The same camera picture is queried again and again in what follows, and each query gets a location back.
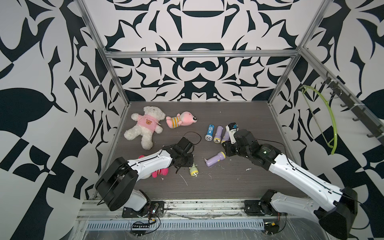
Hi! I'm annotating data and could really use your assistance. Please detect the purple flashlight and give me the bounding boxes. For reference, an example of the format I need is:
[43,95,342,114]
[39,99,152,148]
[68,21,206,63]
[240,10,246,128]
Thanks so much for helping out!
[221,131,230,143]
[214,126,224,144]
[205,152,226,168]

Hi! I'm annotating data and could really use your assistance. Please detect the green flashlight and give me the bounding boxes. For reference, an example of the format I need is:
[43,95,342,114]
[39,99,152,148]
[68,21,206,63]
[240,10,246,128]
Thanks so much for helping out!
[189,164,199,177]

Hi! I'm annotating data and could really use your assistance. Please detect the blue flashlight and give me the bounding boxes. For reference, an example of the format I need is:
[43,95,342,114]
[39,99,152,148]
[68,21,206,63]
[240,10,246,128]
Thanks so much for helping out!
[205,125,215,142]

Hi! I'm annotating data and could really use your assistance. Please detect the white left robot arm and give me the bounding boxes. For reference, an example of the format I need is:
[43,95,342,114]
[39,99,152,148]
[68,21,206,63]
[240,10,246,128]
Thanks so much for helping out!
[96,137,194,212]

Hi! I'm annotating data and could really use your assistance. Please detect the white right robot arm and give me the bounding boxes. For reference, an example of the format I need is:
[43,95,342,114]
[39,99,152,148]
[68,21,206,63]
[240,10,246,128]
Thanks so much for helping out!
[222,128,358,240]

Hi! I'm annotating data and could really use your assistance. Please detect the glasses doll plush toy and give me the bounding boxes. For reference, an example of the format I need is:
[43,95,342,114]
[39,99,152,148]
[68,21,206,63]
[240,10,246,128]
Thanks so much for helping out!
[143,168,169,179]

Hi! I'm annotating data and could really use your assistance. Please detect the pink striped plush toy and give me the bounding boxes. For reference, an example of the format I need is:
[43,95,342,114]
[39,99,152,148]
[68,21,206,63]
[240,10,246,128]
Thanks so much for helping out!
[166,112,198,129]

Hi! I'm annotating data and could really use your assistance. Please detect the white teddy pink shirt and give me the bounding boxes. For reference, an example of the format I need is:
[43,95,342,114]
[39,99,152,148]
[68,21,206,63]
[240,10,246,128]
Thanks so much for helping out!
[124,106,166,150]

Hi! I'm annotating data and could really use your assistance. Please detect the green curved tube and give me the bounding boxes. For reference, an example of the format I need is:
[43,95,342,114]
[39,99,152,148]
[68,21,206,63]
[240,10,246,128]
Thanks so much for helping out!
[300,85,339,155]

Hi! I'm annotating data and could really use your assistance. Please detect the black hook rack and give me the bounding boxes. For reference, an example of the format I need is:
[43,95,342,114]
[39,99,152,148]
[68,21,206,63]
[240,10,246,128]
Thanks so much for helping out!
[322,72,384,145]

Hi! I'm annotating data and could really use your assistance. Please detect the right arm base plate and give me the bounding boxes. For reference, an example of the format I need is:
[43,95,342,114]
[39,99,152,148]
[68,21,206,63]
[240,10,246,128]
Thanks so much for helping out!
[244,200,284,217]

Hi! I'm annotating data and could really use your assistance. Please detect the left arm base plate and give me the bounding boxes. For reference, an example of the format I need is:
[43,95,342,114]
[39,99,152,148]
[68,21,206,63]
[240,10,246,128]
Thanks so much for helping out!
[122,201,165,218]

